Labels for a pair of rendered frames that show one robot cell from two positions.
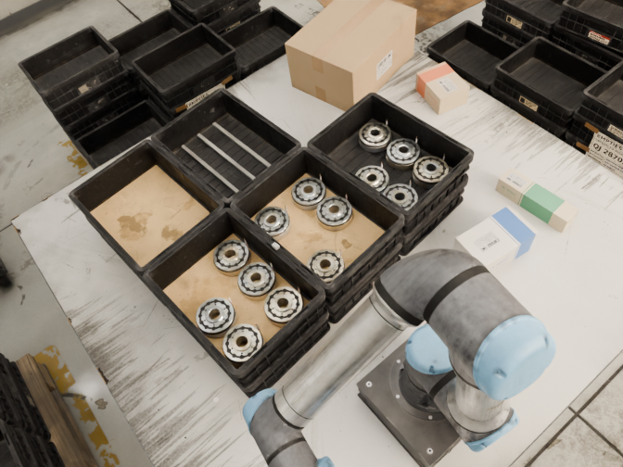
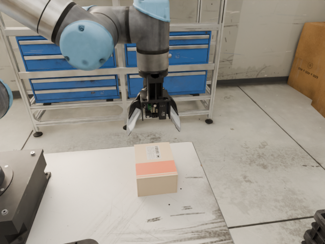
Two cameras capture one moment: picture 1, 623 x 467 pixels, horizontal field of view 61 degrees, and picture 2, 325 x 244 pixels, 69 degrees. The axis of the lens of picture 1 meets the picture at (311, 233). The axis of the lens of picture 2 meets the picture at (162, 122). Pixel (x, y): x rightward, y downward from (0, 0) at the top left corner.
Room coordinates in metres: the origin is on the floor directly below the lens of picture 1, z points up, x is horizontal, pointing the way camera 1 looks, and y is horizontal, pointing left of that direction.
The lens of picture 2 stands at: (0.59, 0.40, 1.26)
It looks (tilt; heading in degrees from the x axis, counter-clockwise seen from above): 32 degrees down; 202
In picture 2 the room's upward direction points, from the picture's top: straight up
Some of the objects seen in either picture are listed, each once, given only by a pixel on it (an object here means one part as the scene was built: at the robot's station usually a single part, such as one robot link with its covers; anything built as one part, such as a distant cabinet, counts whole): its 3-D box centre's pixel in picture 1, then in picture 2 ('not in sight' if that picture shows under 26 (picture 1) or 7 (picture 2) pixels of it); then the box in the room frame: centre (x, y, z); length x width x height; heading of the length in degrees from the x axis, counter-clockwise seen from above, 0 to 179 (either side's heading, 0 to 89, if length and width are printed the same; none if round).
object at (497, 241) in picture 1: (493, 243); not in sight; (0.75, -0.52, 0.74); 0.20 x 0.12 x 0.09; 113
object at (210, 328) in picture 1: (214, 315); not in sight; (0.63, 0.29, 0.86); 0.10 x 0.10 x 0.01
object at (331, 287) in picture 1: (315, 213); not in sight; (0.85, -0.02, 0.92); 0.40 x 0.30 x 0.02; 35
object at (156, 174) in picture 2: not in sight; (154, 167); (0.07, 0.16, 0.74); 0.16 x 0.12 x 0.07; 30
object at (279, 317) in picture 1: (283, 304); not in sight; (0.63, 0.11, 0.86); 0.10 x 0.10 x 0.01
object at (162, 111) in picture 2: not in sight; (154, 92); (0.10, 0.17, 1.01); 0.09 x 0.08 x 0.12; 30
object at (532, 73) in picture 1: (543, 101); not in sight; (1.67, -1.15, 0.31); 0.40 x 0.30 x 0.34; 30
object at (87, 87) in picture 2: not in sight; (72, 70); (-0.87, -1.00, 0.60); 0.72 x 0.03 x 0.56; 120
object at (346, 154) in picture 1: (387, 162); not in sight; (1.03, -0.27, 0.87); 0.40 x 0.30 x 0.11; 35
